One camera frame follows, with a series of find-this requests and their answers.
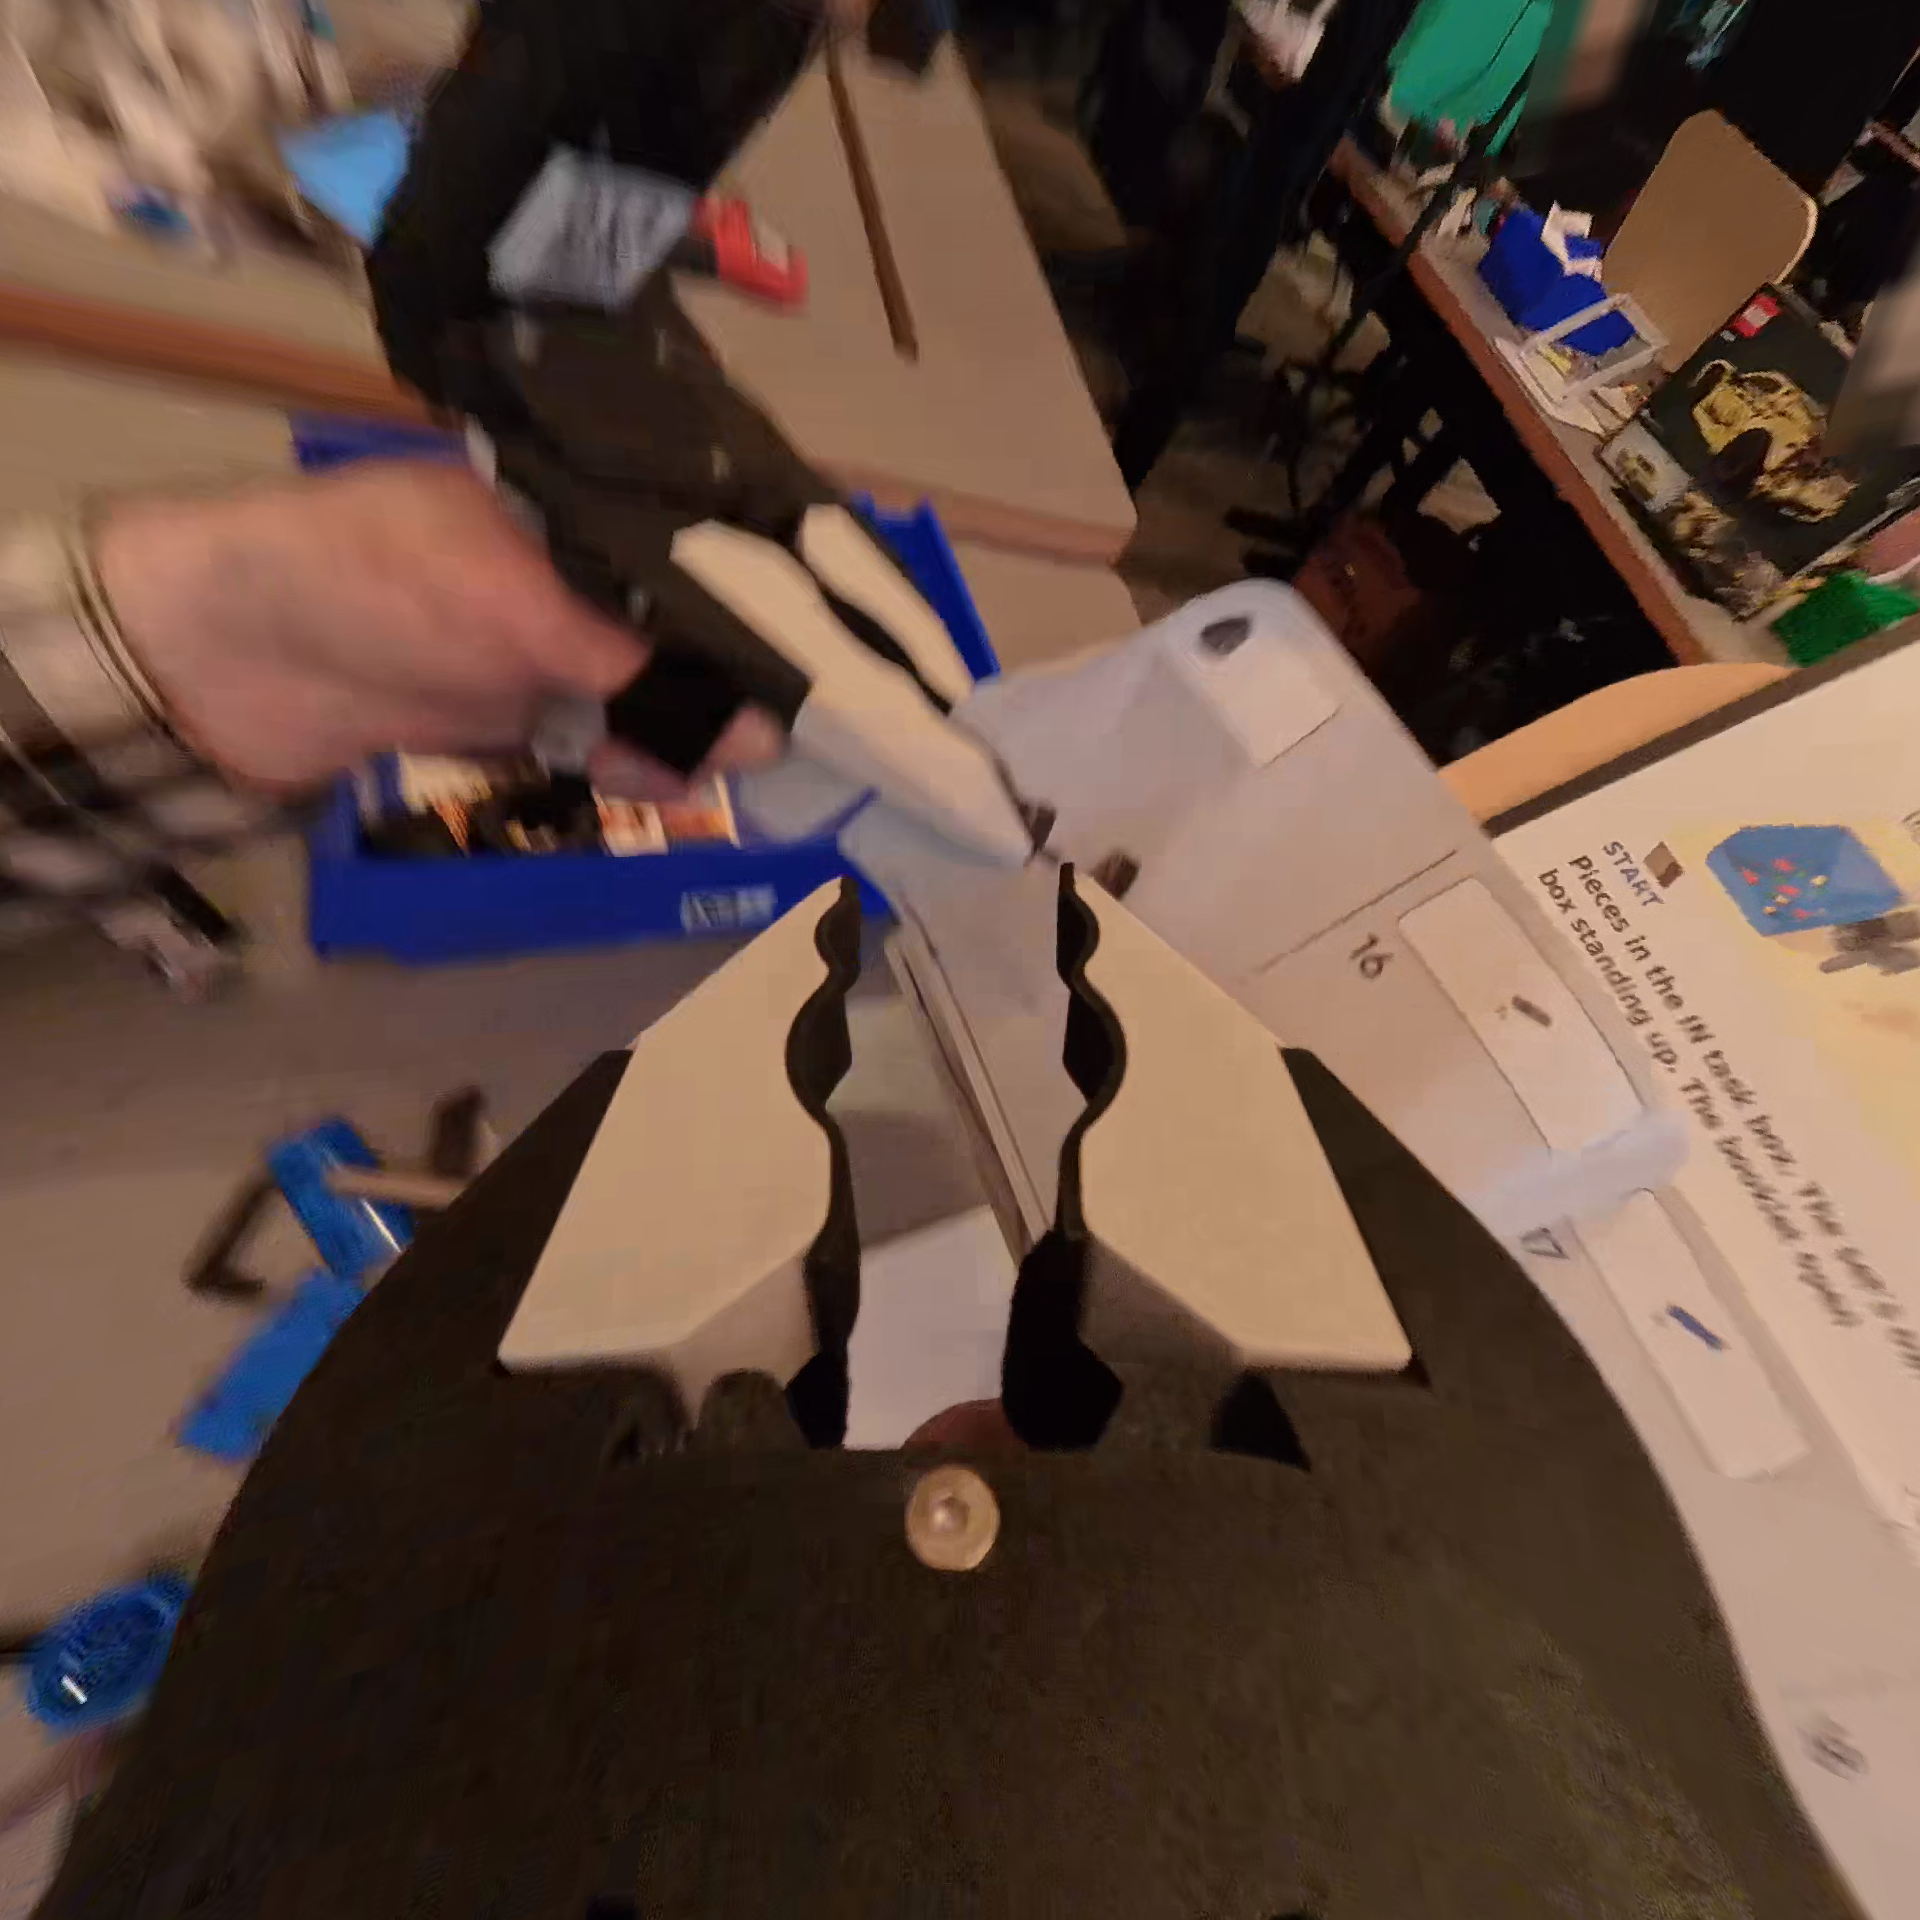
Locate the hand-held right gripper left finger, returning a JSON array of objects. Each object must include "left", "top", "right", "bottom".
[{"left": 495, "top": 880, "right": 863, "bottom": 1448}]

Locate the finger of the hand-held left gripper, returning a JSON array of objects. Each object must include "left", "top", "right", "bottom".
[
  {"left": 669, "top": 520, "right": 1044, "bottom": 874},
  {"left": 797, "top": 502, "right": 986, "bottom": 712}
]

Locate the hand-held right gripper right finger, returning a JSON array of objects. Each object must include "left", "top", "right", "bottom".
[{"left": 996, "top": 866, "right": 1414, "bottom": 1448}]

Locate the building instruction booklet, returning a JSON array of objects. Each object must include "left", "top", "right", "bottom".
[{"left": 833, "top": 575, "right": 1818, "bottom": 1487}]

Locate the grey desk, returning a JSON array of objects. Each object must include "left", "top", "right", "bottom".
[{"left": 0, "top": 36, "right": 1149, "bottom": 1920}]

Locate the printed task sheet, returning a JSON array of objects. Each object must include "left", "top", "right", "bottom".
[{"left": 1485, "top": 644, "right": 1920, "bottom": 1920}]

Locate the person's left hand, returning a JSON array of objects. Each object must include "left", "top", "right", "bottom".
[{"left": 95, "top": 463, "right": 788, "bottom": 798}]

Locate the black wedge piece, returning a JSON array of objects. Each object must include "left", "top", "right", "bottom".
[{"left": 428, "top": 1087, "right": 501, "bottom": 1191}]

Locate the blue bin with square tag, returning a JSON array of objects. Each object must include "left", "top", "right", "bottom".
[{"left": 305, "top": 495, "right": 1003, "bottom": 964}]

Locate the blue curved panel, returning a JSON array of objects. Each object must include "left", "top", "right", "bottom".
[{"left": 263, "top": 1120, "right": 423, "bottom": 1279}]

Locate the blue rectangular panel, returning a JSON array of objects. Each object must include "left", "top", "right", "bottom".
[{"left": 173, "top": 1270, "right": 373, "bottom": 1466}]

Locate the short black L beam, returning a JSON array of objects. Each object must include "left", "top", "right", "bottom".
[{"left": 183, "top": 1182, "right": 301, "bottom": 1303}]

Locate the wooden background table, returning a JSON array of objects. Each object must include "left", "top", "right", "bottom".
[{"left": 1327, "top": 127, "right": 1818, "bottom": 670}]

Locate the blue wheel rim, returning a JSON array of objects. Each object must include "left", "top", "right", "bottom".
[{"left": 20, "top": 1567, "right": 197, "bottom": 1737}]

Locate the small blue background bin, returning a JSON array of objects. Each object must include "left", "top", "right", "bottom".
[{"left": 1475, "top": 207, "right": 1642, "bottom": 359}]

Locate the green screen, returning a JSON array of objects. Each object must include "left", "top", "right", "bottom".
[{"left": 1380, "top": 0, "right": 1554, "bottom": 137}]

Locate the yellow truck toy box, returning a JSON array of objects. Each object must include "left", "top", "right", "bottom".
[{"left": 1594, "top": 286, "right": 1920, "bottom": 618}]

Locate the green base plate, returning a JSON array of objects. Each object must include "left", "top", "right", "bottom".
[{"left": 1774, "top": 569, "right": 1920, "bottom": 671}]

